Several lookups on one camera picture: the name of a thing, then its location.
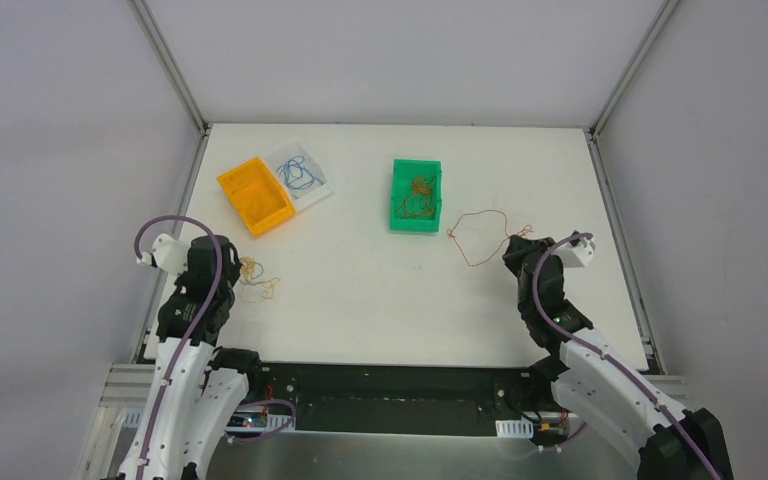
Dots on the aluminium frame rail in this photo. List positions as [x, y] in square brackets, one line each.
[652, 35]
[157, 42]

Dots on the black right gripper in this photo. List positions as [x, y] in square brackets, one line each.
[525, 248]

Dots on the right white cable duct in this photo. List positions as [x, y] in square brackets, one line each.
[517, 429]

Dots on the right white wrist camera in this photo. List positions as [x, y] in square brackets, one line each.
[578, 252]

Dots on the white translucent bin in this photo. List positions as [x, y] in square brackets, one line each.
[302, 175]

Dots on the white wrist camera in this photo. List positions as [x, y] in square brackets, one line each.
[167, 254]
[578, 252]

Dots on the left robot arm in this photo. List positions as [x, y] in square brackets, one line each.
[196, 384]

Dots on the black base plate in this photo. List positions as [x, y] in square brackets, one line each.
[443, 401]

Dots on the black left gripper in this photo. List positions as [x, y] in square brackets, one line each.
[218, 250]

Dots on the right aluminium frame rail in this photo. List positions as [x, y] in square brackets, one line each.
[652, 35]

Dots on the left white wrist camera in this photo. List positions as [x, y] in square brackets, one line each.
[167, 254]

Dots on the green plastic bin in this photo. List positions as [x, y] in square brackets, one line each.
[416, 196]

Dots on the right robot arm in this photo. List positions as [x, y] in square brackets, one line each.
[658, 436]

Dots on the left aluminium frame rail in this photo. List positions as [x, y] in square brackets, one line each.
[157, 42]

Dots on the yellow plastic bin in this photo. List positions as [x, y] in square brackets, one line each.
[256, 195]

